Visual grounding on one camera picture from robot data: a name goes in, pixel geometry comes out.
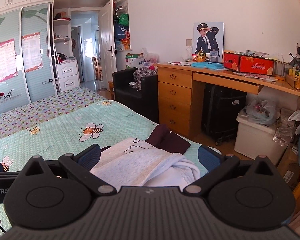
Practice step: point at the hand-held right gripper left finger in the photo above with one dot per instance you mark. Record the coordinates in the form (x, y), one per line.
(90, 156)

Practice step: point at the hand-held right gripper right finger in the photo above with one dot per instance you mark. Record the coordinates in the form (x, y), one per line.
(207, 158)

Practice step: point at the maroon garment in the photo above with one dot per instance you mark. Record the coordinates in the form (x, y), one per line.
(170, 141)

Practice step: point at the pile of clothes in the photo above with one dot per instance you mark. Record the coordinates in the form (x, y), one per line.
(65, 58)

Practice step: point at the bee printed green quilt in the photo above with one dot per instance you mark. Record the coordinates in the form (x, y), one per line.
(65, 120)

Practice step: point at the black suitcase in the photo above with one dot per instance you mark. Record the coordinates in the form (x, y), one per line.
(222, 112)

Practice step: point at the white storage box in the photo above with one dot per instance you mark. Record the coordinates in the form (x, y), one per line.
(257, 140)

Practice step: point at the black armchair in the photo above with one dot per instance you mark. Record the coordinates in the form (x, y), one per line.
(130, 100)

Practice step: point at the grey plastic bag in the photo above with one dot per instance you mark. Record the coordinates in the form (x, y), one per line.
(261, 112)

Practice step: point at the wooden desk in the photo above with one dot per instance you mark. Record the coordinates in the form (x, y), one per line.
(175, 92)

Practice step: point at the crinkled clear plastic bag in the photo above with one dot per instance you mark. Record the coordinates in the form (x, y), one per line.
(283, 132)

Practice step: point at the brown cardboard box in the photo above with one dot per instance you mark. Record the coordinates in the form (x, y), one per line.
(288, 167)

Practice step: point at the white drawer cabinet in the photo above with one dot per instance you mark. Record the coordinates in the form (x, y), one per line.
(68, 76)

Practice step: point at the wooden chair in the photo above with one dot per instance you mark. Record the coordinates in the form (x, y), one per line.
(96, 68)

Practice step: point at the teal flat box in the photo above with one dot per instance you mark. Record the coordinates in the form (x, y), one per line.
(207, 65)

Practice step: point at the pile of magazines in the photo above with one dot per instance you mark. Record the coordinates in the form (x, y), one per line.
(255, 77)

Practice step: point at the patterned dark cloth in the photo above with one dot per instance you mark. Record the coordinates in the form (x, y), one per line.
(145, 76)

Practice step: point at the yellow jar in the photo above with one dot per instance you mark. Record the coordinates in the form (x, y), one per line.
(201, 57)

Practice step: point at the red gift box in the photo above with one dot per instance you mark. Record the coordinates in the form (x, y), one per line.
(255, 66)

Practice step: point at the green white carton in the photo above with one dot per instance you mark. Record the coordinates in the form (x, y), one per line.
(133, 61)

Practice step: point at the pink bordered poster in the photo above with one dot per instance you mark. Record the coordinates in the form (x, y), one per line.
(5, 60)
(32, 52)

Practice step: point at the filled white plastic bag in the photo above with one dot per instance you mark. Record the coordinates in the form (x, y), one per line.
(151, 60)

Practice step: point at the white door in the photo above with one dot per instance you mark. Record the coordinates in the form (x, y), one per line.
(107, 42)

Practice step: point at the sliding door wardrobe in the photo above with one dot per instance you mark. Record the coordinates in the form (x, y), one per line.
(32, 55)

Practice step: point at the portrait canvas picture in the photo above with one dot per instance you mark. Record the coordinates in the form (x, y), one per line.
(208, 40)

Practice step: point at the yellow can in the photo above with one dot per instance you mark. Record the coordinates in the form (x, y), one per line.
(298, 80)

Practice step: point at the blue bag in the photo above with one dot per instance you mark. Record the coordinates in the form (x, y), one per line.
(121, 31)

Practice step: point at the green bag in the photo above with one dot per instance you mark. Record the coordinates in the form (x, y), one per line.
(123, 19)

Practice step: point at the wall switch plate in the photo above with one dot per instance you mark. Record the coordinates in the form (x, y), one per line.
(189, 42)

